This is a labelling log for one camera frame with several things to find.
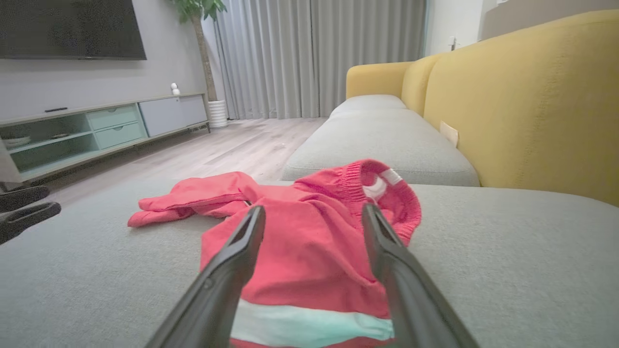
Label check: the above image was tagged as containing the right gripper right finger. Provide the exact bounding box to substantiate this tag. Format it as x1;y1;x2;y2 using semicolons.
361;203;480;348

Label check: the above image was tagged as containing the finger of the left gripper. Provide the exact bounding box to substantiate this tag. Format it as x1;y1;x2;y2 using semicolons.
0;186;50;214
0;202;62;245

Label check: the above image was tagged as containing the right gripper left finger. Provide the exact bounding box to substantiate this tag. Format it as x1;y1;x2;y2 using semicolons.
145;205;267;348

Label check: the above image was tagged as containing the red shorts white stripe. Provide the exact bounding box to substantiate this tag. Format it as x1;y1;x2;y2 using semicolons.
127;159;422;348

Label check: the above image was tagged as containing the white bowl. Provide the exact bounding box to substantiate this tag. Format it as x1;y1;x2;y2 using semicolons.
1;135;32;149

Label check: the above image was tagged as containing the large grey sofa cushion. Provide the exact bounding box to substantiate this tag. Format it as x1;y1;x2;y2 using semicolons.
0;180;619;348

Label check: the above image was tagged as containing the mint grey TV cabinet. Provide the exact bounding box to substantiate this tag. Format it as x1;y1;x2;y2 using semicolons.
0;93;211;183

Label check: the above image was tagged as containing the black flat television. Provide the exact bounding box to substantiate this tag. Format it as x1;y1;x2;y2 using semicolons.
0;0;147;61

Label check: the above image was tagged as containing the beige sofa label tag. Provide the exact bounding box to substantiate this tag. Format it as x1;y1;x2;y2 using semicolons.
439;121;459;148

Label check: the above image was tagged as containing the white ribbed plant pot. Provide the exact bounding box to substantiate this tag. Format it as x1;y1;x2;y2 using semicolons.
208;100;228;129

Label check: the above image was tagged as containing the small grey sofa seat cushion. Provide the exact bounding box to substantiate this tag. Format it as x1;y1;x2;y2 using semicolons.
330;94;408;116

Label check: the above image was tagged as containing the green indoor tree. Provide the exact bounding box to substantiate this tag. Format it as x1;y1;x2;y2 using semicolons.
169;0;228;102

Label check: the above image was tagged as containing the grey pleated curtain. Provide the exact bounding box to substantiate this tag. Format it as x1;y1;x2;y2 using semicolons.
203;0;428;120

